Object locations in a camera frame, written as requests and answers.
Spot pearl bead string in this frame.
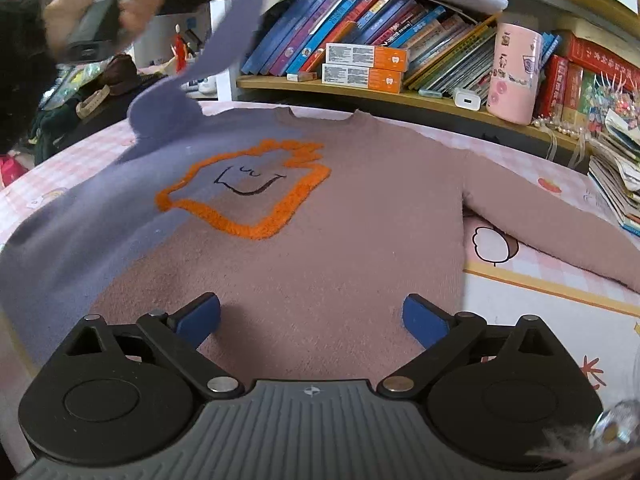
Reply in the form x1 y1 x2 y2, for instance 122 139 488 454
531 115 589 172

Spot red dictionaries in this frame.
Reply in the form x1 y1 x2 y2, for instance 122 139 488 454
535 30 639 132

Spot upper orange white box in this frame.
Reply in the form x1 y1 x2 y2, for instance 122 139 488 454
326 44 409 73

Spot wooden white bookshelf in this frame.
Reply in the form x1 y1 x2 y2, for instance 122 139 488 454
229 0 639 166

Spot stack of books and notebooks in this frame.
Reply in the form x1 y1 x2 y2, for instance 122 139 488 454
588 110 639 236

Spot colourful star flower bouquet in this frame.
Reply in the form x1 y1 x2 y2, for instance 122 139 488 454
591 73 639 132

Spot row of colourful books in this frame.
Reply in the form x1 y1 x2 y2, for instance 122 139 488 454
240 0 561 99

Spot pink cylindrical cup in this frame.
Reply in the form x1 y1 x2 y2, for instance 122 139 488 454
486 23 542 125

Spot purple and mauve sweater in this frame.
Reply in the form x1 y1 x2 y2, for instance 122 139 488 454
0 0 640 386

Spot dark clothes pile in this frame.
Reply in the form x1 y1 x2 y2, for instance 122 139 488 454
27 54 164 166

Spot orange white box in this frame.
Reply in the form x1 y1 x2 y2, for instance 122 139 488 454
322 63 404 94
326 44 409 73

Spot white USB charger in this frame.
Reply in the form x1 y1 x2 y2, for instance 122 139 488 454
452 88 482 112

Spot lower orange white box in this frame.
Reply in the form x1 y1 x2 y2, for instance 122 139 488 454
322 63 404 94

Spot person's left hand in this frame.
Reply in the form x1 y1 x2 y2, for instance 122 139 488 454
42 0 164 61

